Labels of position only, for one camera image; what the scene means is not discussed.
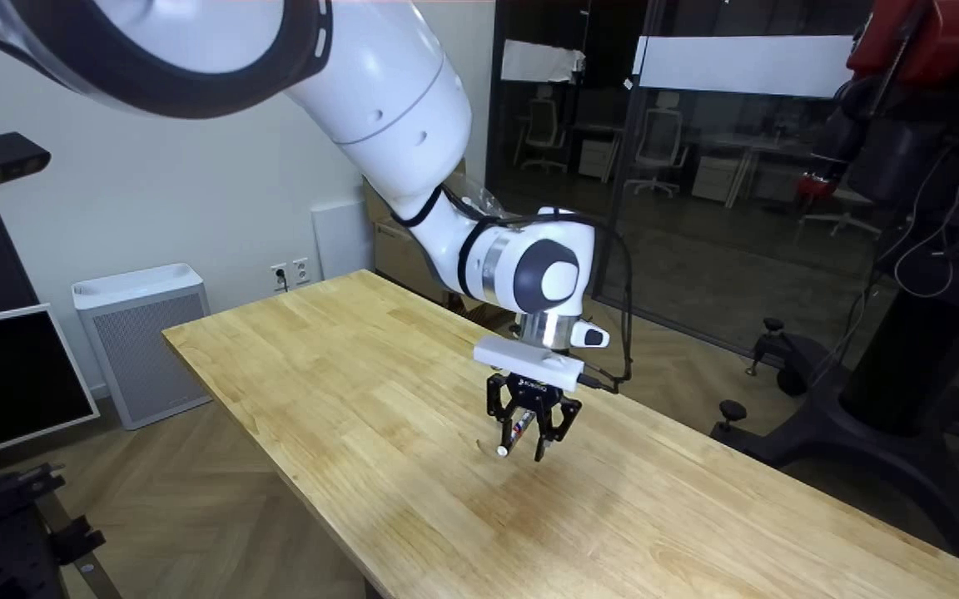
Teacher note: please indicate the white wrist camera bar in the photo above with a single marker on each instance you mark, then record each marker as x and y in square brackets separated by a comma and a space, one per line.
[525, 360]

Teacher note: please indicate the wide white board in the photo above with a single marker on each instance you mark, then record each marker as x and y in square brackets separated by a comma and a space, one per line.
[741, 64]

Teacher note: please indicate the small white board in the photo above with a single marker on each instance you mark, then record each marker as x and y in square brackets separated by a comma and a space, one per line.
[540, 60]

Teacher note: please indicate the white air purifier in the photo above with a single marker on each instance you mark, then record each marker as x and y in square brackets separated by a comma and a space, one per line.
[146, 342]

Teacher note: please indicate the black panel with white frame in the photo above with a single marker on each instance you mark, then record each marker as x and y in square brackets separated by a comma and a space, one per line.
[7, 383]

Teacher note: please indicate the red seat office chair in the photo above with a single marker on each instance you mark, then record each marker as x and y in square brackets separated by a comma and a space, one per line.
[833, 199]

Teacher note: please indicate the black tripod head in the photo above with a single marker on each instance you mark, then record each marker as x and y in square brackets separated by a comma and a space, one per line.
[2, 535]

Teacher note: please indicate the white wall panel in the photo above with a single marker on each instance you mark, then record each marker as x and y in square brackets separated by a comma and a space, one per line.
[342, 236]

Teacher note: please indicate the grey mesh office chair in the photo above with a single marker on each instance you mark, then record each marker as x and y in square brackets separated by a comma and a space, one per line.
[543, 126]
[657, 149]

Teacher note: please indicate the black marker pen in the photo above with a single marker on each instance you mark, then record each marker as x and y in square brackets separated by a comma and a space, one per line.
[498, 450]

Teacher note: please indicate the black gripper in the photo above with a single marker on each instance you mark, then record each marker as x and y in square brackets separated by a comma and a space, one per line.
[533, 399]

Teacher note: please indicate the red and black pedestal robot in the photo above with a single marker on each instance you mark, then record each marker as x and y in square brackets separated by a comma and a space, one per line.
[922, 335]

